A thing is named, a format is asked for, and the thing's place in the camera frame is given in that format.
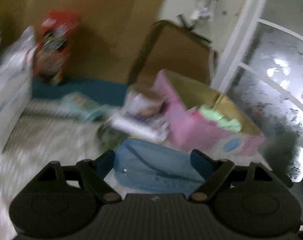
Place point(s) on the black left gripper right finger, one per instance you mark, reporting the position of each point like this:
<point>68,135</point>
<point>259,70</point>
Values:
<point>214,172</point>

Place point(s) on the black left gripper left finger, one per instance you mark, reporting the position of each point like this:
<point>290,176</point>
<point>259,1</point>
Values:
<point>93,173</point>

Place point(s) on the blue plastic case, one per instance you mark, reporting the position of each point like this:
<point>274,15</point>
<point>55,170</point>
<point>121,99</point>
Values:
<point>154,168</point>

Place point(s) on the green cloth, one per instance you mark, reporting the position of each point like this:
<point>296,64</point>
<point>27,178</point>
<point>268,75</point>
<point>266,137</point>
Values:
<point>222,121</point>

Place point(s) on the teal packet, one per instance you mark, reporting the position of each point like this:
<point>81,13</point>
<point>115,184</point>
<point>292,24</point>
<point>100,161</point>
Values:
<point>82,107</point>

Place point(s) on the pink tin box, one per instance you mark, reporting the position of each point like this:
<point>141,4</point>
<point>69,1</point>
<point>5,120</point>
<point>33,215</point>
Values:
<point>202,118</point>

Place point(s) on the patterned beige tablecloth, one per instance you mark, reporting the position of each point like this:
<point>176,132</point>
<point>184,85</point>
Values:
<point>48,131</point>

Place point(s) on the round paper cup container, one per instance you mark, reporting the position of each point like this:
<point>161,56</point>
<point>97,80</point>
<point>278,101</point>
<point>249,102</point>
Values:
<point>142,102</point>

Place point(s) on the frosted glass window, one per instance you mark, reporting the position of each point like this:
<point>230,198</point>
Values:
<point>261,70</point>

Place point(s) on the large white tissue pack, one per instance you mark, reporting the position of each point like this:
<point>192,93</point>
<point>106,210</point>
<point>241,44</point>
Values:
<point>16,73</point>

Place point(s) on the red snack box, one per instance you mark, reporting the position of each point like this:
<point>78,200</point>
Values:
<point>57,35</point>

